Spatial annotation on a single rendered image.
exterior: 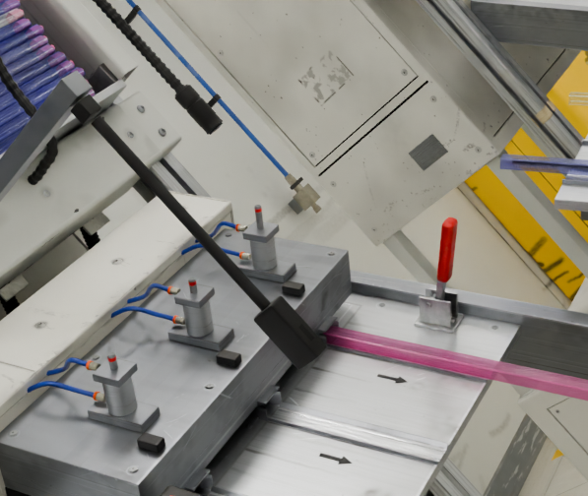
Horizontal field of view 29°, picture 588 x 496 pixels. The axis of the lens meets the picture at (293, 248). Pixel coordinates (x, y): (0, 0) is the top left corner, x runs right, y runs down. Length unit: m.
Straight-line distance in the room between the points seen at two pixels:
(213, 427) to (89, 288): 0.19
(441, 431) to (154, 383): 0.23
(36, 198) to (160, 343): 0.19
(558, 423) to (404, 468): 1.25
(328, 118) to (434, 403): 1.08
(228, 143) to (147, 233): 2.43
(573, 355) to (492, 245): 3.08
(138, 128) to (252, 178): 2.32
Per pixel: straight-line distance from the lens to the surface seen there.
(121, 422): 0.85
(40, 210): 1.03
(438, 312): 1.01
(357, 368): 0.98
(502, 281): 4.03
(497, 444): 3.63
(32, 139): 0.75
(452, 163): 1.89
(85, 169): 1.08
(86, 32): 1.13
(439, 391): 0.95
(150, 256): 1.02
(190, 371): 0.90
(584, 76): 4.08
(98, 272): 1.01
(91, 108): 0.72
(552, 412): 2.10
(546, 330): 1.02
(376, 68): 1.88
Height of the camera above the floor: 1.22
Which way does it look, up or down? 3 degrees down
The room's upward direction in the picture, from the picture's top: 42 degrees counter-clockwise
